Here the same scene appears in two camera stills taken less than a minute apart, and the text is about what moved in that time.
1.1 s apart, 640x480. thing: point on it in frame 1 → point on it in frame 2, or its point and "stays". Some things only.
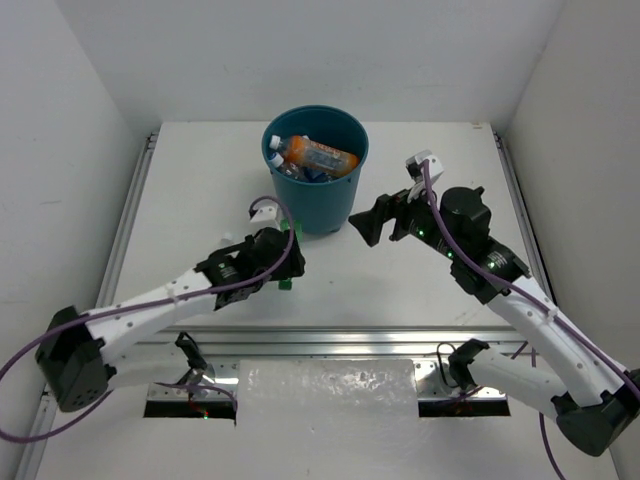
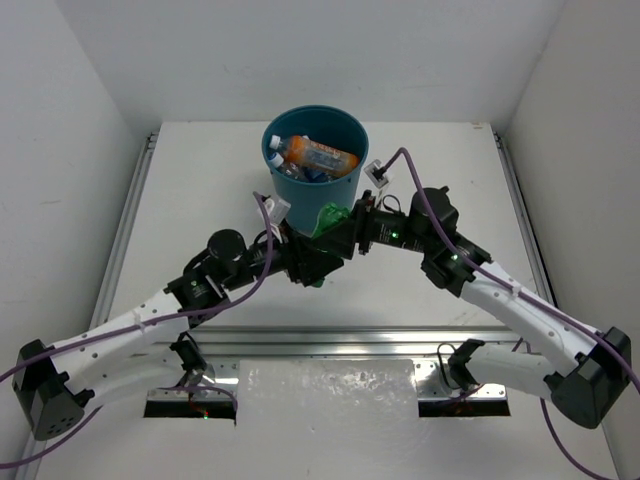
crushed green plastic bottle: [298, 228] → [329, 215]
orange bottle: [314, 154] stays
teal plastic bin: [323, 206] stays
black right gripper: [370, 221] → [341, 238]
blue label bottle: [315, 175] stays
